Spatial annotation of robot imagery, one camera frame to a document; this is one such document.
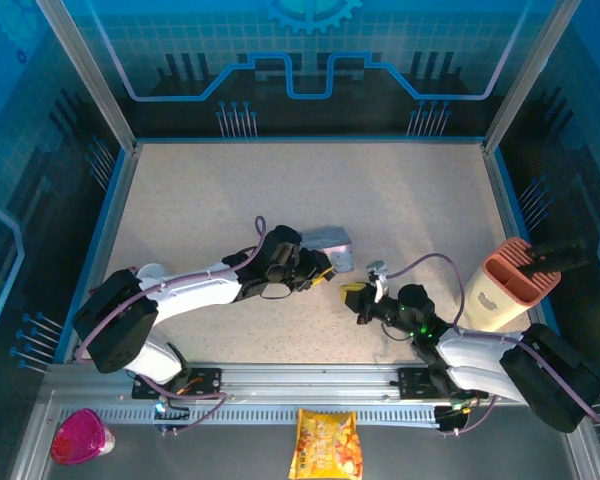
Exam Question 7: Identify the pink plastic cup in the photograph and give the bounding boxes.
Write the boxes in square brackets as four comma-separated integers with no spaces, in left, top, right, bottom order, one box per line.
[49,408,116,467]

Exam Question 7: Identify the black knife handle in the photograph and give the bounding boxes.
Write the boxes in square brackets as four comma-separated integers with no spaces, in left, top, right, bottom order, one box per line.
[519,237,591,276]

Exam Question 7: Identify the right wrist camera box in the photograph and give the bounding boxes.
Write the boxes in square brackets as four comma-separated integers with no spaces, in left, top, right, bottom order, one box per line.
[365,258,391,301]

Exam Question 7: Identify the lavender cartoon tin box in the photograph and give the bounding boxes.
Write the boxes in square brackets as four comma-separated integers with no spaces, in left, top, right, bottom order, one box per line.
[299,225,356,275]

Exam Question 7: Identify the slotted metal cable duct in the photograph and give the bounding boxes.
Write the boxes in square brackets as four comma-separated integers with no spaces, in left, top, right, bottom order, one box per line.
[87,405,444,427]

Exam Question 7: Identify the yellow snack bag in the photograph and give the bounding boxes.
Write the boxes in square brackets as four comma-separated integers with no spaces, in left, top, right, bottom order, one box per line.
[288,408,365,480]

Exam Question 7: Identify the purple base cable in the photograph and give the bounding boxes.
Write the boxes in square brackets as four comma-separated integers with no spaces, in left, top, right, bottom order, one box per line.
[139,374,230,436]
[442,394,499,436]

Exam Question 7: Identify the cream knife block orange top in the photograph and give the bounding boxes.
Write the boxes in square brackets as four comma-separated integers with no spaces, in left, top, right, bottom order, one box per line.
[462,237,564,334]

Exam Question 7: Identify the aluminium frame post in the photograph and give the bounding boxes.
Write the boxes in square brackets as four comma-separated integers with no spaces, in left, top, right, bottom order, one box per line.
[34,0,140,152]
[482,0,584,154]

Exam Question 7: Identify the small circuit board with LEDs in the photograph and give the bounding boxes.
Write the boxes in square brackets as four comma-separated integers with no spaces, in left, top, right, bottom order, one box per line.
[153,392,191,426]
[433,397,481,431]

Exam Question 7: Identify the aluminium mounting rail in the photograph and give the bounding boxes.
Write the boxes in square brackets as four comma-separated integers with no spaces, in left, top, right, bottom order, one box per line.
[39,362,589,409]

